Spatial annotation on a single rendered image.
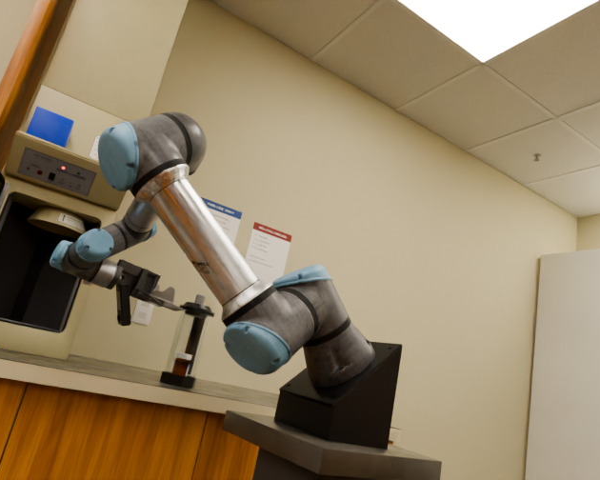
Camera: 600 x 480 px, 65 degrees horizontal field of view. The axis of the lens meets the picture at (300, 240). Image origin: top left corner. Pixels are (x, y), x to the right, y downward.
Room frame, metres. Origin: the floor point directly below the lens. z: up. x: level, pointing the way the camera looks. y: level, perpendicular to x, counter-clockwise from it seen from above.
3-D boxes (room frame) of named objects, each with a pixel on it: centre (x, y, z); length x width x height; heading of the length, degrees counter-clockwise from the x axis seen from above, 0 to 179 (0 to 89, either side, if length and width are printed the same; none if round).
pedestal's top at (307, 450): (1.03, -0.15, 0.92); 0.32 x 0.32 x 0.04; 35
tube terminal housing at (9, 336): (1.48, 0.79, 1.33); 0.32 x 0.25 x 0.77; 118
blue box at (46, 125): (1.28, 0.78, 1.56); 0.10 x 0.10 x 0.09; 28
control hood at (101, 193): (1.32, 0.70, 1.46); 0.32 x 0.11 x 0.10; 118
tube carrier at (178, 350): (1.46, 0.26, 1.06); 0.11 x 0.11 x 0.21
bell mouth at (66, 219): (1.47, 0.76, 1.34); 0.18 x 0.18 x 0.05
